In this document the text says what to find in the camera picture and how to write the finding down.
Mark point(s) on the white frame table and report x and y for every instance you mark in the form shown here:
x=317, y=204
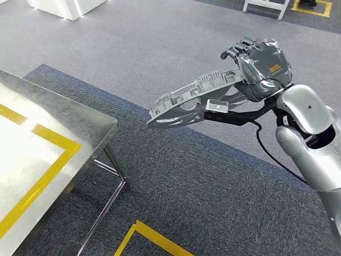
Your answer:
x=266, y=5

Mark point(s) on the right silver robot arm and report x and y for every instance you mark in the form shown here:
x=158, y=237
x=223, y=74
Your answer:
x=306, y=106

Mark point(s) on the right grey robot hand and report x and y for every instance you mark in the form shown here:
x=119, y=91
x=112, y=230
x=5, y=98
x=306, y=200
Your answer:
x=266, y=67

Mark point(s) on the grey wheel hubcap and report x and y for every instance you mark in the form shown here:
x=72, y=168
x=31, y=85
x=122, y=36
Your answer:
x=186, y=95

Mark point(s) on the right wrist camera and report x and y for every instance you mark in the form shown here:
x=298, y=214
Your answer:
x=216, y=106

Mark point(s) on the steel workbench table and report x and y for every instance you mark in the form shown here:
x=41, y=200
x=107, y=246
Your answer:
x=66, y=120

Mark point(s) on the yellow floor tape square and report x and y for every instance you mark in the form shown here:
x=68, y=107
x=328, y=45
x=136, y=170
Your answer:
x=160, y=238

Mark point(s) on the white display block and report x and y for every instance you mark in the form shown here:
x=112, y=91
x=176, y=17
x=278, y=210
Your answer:
x=61, y=7

